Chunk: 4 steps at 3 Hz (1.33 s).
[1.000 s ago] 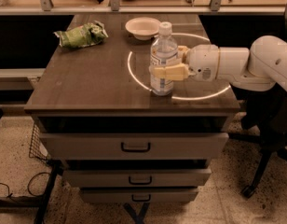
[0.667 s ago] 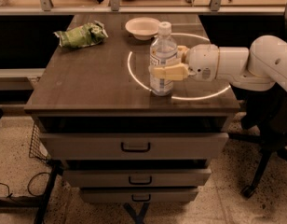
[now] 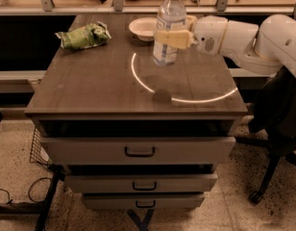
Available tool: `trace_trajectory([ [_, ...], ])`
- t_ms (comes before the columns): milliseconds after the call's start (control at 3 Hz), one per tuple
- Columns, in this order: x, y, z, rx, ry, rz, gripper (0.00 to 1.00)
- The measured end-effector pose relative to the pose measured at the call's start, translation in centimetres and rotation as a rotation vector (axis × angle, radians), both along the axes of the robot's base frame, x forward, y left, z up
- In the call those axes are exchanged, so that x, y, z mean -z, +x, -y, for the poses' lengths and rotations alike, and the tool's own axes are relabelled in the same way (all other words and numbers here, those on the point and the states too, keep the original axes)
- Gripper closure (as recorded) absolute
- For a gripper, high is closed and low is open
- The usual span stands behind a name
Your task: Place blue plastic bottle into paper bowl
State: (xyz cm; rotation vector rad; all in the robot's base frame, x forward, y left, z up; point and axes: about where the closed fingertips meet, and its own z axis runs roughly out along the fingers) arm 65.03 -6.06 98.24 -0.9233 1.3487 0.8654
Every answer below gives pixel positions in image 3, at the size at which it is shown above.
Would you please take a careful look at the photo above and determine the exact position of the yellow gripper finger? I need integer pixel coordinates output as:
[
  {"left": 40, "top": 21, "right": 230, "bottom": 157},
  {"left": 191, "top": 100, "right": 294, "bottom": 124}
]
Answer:
[
  {"left": 154, "top": 29, "right": 193, "bottom": 49},
  {"left": 185, "top": 15, "right": 197, "bottom": 31}
]

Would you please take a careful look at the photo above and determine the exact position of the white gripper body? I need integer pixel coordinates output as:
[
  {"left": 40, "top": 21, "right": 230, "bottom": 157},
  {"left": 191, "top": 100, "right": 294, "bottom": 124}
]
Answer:
[{"left": 193, "top": 15, "right": 228, "bottom": 56}]

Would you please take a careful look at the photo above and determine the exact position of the clear plastic water bottle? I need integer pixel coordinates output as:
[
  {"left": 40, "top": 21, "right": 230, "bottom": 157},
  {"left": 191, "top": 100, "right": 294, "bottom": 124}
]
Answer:
[{"left": 153, "top": 0, "right": 186, "bottom": 66}]

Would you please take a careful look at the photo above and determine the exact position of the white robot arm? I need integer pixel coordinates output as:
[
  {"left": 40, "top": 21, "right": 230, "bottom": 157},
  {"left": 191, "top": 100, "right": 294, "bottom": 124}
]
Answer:
[{"left": 154, "top": 14, "right": 296, "bottom": 79}]

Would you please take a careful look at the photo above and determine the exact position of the white paper bowl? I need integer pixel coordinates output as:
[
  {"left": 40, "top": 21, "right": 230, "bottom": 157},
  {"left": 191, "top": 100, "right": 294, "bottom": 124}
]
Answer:
[{"left": 129, "top": 17, "right": 157, "bottom": 41}]

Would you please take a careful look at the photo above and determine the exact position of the green snack bag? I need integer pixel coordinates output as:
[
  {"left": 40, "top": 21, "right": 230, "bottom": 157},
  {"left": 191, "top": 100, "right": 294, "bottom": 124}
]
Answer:
[{"left": 56, "top": 21, "right": 111, "bottom": 50}]

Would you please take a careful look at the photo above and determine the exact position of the black office chair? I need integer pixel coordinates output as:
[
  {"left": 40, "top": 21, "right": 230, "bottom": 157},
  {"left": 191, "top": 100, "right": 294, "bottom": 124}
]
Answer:
[{"left": 235, "top": 66, "right": 296, "bottom": 204}]

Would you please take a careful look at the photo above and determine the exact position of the grey drawer cabinet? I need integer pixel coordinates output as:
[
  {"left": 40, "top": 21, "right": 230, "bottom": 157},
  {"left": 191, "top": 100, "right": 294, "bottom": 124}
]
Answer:
[{"left": 24, "top": 13, "right": 249, "bottom": 211}]

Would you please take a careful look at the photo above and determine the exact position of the top grey drawer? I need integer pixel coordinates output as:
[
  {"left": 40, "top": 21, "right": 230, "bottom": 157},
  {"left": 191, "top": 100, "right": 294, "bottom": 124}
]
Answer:
[{"left": 41, "top": 137, "right": 235, "bottom": 166}]

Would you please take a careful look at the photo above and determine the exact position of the grey drawer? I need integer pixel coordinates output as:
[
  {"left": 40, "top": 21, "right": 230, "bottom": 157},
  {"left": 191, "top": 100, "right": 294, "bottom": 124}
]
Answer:
[
  {"left": 82, "top": 193, "right": 205, "bottom": 210},
  {"left": 64, "top": 174, "right": 217, "bottom": 193},
  {"left": 41, "top": 137, "right": 235, "bottom": 166}
]

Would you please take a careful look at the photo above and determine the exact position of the middle grey drawer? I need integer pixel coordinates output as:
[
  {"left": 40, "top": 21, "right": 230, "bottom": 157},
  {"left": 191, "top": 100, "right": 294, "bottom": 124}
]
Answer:
[{"left": 64, "top": 174, "right": 217, "bottom": 193}]

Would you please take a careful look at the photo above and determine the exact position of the bottom grey drawer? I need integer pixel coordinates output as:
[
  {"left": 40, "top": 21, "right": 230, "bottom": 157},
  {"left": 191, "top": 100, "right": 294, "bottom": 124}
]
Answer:
[{"left": 82, "top": 193, "right": 205, "bottom": 210}]

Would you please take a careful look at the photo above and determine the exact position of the black metal table leg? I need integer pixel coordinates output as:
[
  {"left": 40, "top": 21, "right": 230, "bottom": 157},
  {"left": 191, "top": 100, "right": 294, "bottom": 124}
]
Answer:
[{"left": 0, "top": 167, "right": 64, "bottom": 231}]

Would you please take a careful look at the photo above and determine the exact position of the black wire mesh basket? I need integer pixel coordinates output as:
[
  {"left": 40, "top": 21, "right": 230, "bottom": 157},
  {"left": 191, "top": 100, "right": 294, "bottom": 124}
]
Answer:
[{"left": 29, "top": 128, "right": 52, "bottom": 168}]

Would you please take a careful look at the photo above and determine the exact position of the black floor cable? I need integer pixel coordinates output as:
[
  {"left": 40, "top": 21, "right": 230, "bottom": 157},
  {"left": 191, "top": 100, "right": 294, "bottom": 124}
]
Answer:
[{"left": 0, "top": 176, "right": 54, "bottom": 207}]

